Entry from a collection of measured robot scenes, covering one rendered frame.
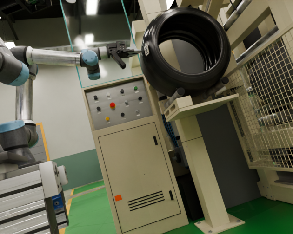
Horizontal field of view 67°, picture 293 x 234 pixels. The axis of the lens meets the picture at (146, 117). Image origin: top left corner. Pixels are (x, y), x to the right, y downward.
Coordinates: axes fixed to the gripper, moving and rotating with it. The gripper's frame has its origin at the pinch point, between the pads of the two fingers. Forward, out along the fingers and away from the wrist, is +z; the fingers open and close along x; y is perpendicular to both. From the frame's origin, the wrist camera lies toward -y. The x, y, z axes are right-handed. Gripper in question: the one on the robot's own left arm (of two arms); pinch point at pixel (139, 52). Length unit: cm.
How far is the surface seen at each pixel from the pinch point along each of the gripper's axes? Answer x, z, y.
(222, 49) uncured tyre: -11.8, 47.3, -9.9
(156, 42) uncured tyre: -11.7, 8.4, -1.1
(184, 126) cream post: 26, 27, -48
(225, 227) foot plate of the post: 21, 39, -119
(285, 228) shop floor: -3, 63, -117
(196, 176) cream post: 27, 28, -84
